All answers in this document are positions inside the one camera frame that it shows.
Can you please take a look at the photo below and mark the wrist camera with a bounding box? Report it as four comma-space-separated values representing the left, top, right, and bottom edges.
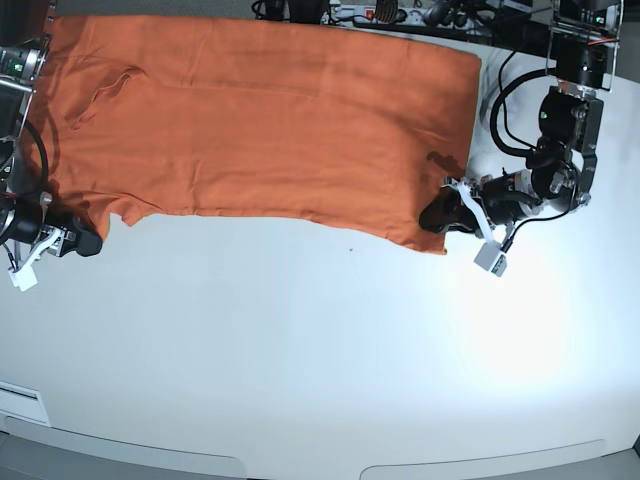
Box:
474, 242, 507, 277
8, 265, 38, 292

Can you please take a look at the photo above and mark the white label plate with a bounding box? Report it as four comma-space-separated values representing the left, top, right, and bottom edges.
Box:
0, 382, 51, 427

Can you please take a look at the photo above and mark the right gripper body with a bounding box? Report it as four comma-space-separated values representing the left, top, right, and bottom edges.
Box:
1, 199, 63, 244

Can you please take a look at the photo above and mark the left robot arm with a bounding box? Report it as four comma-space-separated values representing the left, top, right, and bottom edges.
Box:
419, 1, 624, 239

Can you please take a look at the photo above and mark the orange T-shirt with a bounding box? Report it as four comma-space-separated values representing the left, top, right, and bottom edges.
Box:
29, 15, 481, 254

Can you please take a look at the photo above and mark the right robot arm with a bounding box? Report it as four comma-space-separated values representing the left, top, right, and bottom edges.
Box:
1, 33, 103, 257

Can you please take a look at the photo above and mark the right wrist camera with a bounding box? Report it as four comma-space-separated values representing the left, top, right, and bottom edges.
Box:
8, 265, 38, 292

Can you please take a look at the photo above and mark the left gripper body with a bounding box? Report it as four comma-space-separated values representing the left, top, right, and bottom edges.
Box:
479, 174, 543, 225

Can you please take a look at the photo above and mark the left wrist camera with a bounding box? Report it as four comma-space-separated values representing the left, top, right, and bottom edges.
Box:
474, 242, 507, 277

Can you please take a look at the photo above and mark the white power strip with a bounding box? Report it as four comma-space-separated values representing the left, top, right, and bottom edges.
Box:
327, 3, 436, 27

